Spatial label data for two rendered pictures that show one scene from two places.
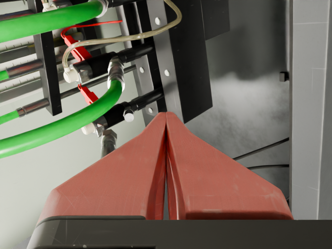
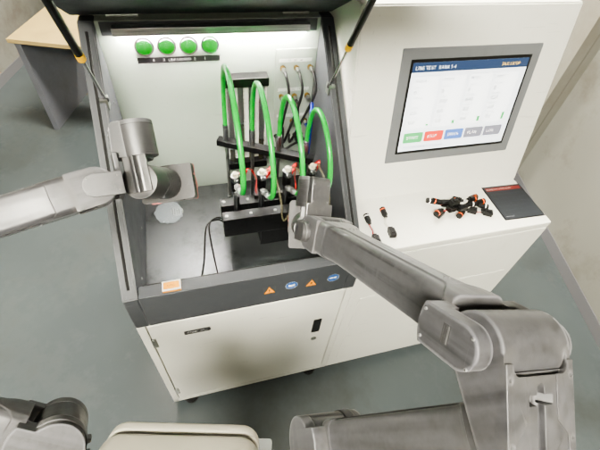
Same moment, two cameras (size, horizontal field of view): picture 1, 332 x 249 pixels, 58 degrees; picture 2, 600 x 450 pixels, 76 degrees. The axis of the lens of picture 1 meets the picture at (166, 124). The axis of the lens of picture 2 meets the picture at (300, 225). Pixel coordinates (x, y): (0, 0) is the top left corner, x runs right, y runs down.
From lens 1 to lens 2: 83 cm
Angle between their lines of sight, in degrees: 40
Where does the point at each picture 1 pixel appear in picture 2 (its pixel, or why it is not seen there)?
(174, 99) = (237, 216)
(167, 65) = (254, 212)
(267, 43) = (258, 262)
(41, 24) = not seen: hidden behind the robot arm
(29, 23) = not seen: hidden behind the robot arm
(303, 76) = (263, 270)
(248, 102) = (222, 257)
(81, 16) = not seen: hidden behind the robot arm
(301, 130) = (239, 273)
